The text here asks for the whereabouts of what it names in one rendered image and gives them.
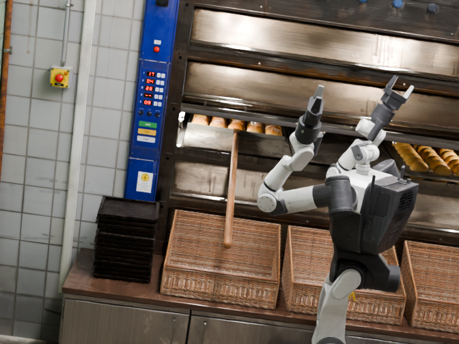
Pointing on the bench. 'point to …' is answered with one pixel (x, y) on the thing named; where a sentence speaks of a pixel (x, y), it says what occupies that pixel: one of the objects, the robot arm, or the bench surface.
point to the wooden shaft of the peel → (231, 194)
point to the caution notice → (144, 181)
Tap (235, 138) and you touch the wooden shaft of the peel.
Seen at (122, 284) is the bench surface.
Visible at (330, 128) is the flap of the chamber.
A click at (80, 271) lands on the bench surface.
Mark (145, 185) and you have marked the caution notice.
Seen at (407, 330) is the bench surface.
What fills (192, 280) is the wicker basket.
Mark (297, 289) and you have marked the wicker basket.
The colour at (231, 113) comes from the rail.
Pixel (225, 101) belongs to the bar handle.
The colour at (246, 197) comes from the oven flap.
